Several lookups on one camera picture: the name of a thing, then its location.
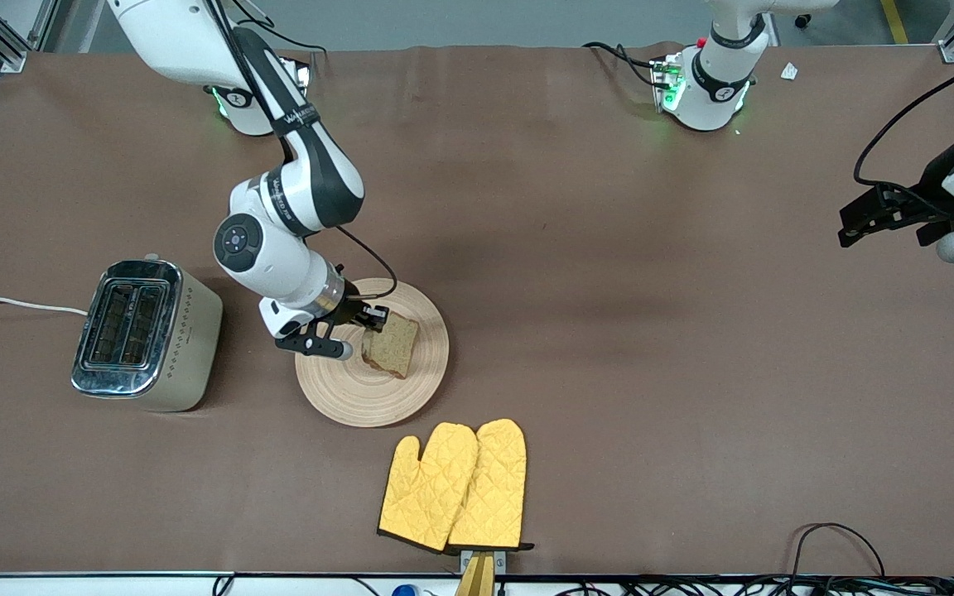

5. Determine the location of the black looped cable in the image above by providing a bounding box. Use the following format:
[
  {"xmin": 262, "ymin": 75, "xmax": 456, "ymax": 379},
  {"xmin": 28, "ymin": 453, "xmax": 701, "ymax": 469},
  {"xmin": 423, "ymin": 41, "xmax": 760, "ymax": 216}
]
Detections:
[{"xmin": 790, "ymin": 522, "xmax": 888, "ymax": 580}]

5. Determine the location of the chrome and beige toaster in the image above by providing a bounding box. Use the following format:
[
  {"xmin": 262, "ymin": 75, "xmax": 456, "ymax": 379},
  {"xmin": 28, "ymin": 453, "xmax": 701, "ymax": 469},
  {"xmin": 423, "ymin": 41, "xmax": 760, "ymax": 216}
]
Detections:
[{"xmin": 71, "ymin": 255, "xmax": 224, "ymax": 413}]

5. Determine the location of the white toaster power cord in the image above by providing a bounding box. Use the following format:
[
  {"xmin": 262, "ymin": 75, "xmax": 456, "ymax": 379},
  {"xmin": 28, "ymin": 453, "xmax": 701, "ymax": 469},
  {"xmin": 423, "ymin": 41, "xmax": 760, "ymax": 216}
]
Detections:
[{"xmin": 0, "ymin": 296, "xmax": 90, "ymax": 317}]

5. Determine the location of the small grey metal bracket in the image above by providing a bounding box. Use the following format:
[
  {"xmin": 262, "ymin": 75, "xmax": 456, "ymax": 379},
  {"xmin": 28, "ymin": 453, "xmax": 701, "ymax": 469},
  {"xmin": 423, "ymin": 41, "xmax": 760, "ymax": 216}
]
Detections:
[{"xmin": 460, "ymin": 549, "xmax": 507, "ymax": 574}]

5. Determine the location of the brown toast bread slice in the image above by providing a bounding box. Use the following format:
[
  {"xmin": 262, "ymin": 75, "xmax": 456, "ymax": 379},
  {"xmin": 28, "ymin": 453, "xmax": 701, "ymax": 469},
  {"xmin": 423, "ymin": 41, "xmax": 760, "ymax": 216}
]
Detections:
[{"xmin": 361, "ymin": 310, "xmax": 420, "ymax": 380}]

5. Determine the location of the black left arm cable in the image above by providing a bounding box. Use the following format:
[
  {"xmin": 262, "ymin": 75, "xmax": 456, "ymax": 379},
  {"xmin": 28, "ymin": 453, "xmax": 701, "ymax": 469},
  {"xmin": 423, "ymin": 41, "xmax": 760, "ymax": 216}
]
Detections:
[{"xmin": 854, "ymin": 46, "xmax": 954, "ymax": 218}]

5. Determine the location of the black right base cable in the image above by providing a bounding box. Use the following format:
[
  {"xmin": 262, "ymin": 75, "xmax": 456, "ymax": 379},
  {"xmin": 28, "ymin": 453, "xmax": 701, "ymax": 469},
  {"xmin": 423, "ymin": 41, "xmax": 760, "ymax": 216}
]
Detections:
[{"xmin": 233, "ymin": 12, "xmax": 329, "ymax": 59}]

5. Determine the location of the yellowish wooden stand piece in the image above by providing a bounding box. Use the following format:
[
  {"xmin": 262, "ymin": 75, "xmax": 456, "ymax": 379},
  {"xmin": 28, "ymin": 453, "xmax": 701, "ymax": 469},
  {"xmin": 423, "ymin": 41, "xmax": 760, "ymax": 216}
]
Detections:
[{"xmin": 454, "ymin": 553, "xmax": 496, "ymax": 596}]

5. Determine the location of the yellow quilted oven mitt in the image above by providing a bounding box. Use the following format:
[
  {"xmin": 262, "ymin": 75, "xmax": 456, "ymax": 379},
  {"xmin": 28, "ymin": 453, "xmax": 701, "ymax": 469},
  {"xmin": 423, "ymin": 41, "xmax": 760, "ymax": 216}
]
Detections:
[
  {"xmin": 446, "ymin": 418, "xmax": 536, "ymax": 553},
  {"xmin": 378, "ymin": 422, "xmax": 479, "ymax": 553}
]

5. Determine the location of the black left base cable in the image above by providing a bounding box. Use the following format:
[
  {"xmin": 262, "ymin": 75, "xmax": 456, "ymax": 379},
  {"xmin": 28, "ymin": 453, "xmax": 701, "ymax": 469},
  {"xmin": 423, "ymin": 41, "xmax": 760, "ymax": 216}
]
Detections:
[{"xmin": 583, "ymin": 41, "xmax": 660, "ymax": 88}]

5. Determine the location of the black base cable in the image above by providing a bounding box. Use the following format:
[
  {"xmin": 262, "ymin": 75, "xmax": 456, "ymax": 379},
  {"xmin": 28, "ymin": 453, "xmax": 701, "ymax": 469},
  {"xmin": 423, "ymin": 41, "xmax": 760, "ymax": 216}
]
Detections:
[
  {"xmin": 233, "ymin": 12, "xmax": 329, "ymax": 59},
  {"xmin": 583, "ymin": 41, "xmax": 660, "ymax": 88}
]

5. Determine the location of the black cable bundle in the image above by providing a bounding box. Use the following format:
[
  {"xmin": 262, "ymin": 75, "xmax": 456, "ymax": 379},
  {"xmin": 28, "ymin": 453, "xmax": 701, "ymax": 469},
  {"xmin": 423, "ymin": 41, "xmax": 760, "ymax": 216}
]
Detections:
[{"xmin": 560, "ymin": 575, "xmax": 954, "ymax": 596}]

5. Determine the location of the round light wooden plate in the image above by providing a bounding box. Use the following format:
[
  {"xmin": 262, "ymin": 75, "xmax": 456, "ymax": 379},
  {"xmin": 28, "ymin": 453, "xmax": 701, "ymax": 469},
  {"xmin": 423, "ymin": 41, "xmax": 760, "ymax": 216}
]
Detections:
[{"xmin": 295, "ymin": 277, "xmax": 451, "ymax": 429}]

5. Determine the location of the brown table cover sheet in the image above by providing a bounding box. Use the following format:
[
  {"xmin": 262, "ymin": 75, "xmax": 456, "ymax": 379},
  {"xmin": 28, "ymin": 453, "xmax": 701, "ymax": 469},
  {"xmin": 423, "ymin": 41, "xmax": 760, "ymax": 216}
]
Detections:
[{"xmin": 0, "ymin": 43, "xmax": 954, "ymax": 578}]

